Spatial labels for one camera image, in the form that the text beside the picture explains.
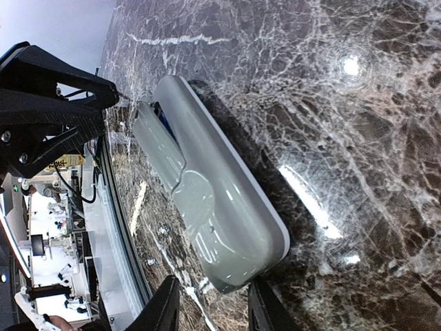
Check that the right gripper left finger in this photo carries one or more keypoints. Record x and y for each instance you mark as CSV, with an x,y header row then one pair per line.
x,y
162,310

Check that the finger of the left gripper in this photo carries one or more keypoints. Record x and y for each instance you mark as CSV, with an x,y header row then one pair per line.
x,y
30,69
36,130

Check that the grey remote control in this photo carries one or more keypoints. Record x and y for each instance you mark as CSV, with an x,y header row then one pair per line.
x,y
234,229

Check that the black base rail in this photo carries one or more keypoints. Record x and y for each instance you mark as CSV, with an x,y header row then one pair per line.
x,y
123,288

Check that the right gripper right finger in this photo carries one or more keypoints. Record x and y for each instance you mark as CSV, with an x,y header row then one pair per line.
x,y
265,311

